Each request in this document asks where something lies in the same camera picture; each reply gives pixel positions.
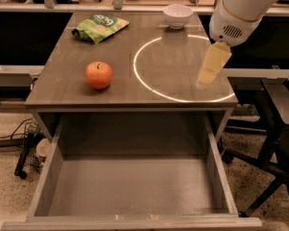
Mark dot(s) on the grey drawer cabinet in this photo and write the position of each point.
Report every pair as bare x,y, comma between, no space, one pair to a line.
154,68

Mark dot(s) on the red apple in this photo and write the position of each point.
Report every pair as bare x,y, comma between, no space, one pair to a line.
98,75

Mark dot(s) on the white bowl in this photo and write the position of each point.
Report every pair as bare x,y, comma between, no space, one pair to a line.
177,15

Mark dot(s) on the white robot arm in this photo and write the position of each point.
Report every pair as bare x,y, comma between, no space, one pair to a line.
248,9

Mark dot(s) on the green snack bag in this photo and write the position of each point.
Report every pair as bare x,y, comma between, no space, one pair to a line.
99,27

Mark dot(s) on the black office chair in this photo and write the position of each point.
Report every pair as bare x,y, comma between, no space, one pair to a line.
272,103

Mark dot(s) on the black wire basket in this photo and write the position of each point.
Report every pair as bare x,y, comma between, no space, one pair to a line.
32,136

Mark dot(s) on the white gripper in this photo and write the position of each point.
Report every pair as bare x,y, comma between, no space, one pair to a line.
229,26

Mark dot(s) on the grey top drawer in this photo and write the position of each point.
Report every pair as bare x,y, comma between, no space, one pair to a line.
133,172

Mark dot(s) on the paper cup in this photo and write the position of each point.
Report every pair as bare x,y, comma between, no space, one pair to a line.
42,148

